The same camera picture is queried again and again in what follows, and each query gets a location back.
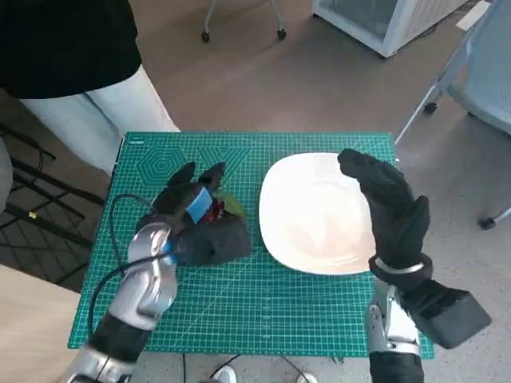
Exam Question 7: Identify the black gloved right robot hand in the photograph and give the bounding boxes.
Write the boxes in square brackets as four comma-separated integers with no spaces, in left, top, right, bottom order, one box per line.
[337,148,432,267]

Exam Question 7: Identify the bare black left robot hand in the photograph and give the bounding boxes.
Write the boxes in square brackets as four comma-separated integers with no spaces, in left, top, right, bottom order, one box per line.
[151,161,228,231]

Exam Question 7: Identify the red toy grapes with leaf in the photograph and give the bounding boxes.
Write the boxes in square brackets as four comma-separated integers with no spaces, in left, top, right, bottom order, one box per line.
[201,191,246,223]

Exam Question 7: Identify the white square plate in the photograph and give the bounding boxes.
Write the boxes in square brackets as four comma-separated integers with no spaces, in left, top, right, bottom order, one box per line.
[258,152,378,276]

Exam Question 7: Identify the green cutting mat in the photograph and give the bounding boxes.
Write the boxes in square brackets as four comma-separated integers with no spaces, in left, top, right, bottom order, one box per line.
[66,131,436,359]

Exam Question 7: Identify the grey mesh chair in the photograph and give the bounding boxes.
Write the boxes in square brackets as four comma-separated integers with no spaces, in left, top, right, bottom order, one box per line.
[394,0,511,231]

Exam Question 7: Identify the white cabinet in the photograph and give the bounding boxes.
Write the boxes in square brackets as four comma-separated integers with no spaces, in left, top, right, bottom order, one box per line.
[311,0,469,59]

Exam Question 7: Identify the office chair with castors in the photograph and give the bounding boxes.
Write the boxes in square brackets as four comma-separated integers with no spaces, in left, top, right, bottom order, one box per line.
[200,0,287,43]

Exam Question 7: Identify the light wooden desk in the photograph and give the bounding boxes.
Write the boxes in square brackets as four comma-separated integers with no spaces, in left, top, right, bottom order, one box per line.
[0,263,84,383]

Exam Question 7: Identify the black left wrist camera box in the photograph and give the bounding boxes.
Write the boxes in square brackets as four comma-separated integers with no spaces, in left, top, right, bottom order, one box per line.
[174,218,253,266]

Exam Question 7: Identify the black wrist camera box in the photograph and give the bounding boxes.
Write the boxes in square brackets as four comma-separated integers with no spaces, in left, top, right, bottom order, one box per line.
[402,278,493,350]
[174,218,253,266]

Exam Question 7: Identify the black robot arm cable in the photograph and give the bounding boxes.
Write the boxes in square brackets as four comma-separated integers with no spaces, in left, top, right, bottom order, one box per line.
[88,194,177,337]

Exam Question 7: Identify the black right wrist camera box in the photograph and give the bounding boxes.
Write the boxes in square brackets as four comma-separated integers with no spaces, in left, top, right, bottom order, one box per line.
[402,278,493,350]

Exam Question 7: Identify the black wire rack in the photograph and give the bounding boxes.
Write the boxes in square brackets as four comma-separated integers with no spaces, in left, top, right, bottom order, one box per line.
[0,119,107,286]

